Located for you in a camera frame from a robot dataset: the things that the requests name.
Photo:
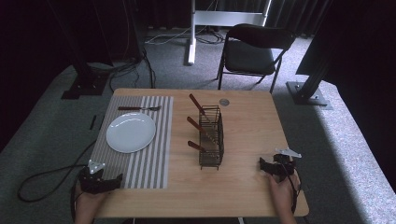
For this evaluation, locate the person's left hand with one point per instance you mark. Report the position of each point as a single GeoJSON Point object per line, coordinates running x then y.
{"type": "Point", "coordinates": [88, 202]}

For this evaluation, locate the black stand with grey base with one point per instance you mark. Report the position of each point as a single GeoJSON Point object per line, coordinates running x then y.
{"type": "Point", "coordinates": [308, 93]}

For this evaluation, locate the white round plate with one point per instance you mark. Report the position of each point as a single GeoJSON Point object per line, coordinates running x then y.
{"type": "Point", "coordinates": [130, 132]}

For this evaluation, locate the white metal stand frame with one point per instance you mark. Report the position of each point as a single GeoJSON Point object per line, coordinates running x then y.
{"type": "Point", "coordinates": [229, 18]}

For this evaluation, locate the grey striped placemat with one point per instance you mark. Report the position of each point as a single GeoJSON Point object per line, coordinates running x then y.
{"type": "Point", "coordinates": [155, 140]}

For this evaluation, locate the round grey table grommet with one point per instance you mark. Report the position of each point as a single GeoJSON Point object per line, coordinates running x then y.
{"type": "Point", "coordinates": [224, 102]}

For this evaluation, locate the person's right hand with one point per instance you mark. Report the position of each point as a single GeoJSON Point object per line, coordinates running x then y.
{"type": "Point", "coordinates": [283, 194]}

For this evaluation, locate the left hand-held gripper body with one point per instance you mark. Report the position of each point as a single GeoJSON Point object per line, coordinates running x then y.
{"type": "Point", "coordinates": [93, 182]}

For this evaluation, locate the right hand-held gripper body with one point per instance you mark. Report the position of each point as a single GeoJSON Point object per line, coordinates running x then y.
{"type": "Point", "coordinates": [285, 166]}

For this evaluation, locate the black folding chair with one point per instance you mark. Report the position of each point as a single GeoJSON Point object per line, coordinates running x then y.
{"type": "Point", "coordinates": [249, 56]}

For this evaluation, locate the small black floor strip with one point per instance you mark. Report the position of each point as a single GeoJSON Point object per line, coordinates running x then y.
{"type": "Point", "coordinates": [92, 122]}

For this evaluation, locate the black stand with base plate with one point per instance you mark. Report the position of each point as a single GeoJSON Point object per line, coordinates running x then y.
{"type": "Point", "coordinates": [84, 84]}

